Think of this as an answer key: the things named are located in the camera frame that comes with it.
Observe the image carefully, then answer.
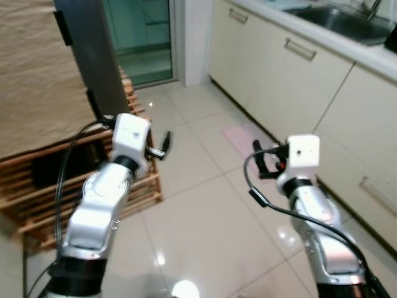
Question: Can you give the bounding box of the beige cloth fridge cover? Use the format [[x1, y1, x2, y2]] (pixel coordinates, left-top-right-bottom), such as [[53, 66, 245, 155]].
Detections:
[[0, 0, 97, 159]]

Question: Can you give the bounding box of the wooden slatted rack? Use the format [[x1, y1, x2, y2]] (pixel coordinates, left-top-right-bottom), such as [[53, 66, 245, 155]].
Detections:
[[0, 65, 164, 249]]

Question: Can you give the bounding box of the cream kitchen cabinet run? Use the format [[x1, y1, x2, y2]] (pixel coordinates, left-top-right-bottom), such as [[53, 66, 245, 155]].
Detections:
[[210, 0, 397, 249]]

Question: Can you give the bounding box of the black flat box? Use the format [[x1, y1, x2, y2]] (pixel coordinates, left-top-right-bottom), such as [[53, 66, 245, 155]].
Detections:
[[31, 140, 109, 190]]

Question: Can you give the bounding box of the green glass sliding door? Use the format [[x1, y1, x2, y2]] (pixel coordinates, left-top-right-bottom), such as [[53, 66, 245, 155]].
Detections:
[[102, 0, 174, 88]]

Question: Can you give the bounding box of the steel kitchen sink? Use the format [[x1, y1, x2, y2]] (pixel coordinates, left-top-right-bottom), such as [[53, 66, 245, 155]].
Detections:
[[282, 5, 395, 47]]

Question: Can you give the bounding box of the chrome sink faucet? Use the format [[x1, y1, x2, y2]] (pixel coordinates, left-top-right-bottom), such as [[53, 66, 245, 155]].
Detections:
[[366, 0, 384, 20]]

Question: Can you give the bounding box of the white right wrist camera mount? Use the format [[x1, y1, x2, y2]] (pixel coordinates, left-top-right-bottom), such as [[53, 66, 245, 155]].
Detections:
[[282, 135, 321, 184]]

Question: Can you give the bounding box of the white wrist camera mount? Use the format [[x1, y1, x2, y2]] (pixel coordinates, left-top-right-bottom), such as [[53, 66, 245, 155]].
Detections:
[[282, 135, 321, 184], [112, 114, 151, 178]]

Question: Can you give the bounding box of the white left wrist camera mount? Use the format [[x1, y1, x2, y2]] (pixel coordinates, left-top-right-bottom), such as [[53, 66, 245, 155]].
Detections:
[[112, 114, 151, 178]]

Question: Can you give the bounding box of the silver bar cabinet handle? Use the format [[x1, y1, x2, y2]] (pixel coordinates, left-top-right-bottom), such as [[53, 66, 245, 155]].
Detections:
[[284, 38, 317, 61], [228, 7, 249, 24], [360, 177, 395, 212]]

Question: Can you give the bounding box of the white door frame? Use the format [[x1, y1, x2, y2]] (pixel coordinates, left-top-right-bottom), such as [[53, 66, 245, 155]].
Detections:
[[171, 0, 215, 86]]

